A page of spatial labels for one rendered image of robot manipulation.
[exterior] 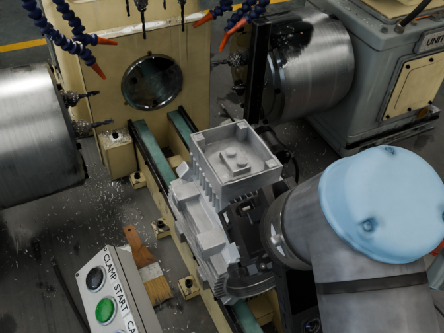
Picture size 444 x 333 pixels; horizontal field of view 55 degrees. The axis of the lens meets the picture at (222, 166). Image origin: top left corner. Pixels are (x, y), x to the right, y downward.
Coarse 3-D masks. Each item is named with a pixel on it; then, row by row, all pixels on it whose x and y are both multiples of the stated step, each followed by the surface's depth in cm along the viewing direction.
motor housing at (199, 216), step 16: (192, 176) 71; (256, 192) 65; (176, 208) 72; (192, 208) 68; (208, 208) 67; (192, 224) 67; (208, 224) 66; (192, 240) 68; (208, 272) 64; (224, 272) 61; (224, 288) 64; (240, 288) 71; (256, 288) 72; (272, 288) 73
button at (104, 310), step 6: (102, 300) 55; (108, 300) 55; (96, 306) 56; (102, 306) 55; (108, 306) 54; (96, 312) 55; (102, 312) 55; (108, 312) 54; (96, 318) 55; (102, 318) 54; (108, 318) 54
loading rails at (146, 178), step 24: (144, 120) 105; (168, 120) 108; (144, 144) 97; (144, 168) 102; (168, 168) 94; (168, 192) 88; (168, 216) 91; (192, 264) 84; (192, 288) 85; (216, 312) 77; (240, 312) 71; (264, 312) 79
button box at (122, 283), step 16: (96, 256) 60; (112, 256) 59; (128, 256) 62; (80, 272) 61; (112, 272) 57; (128, 272) 59; (80, 288) 59; (112, 288) 56; (128, 288) 56; (144, 288) 59; (96, 304) 57; (128, 304) 54; (144, 304) 57; (96, 320) 55; (112, 320) 54; (128, 320) 53; (144, 320) 54
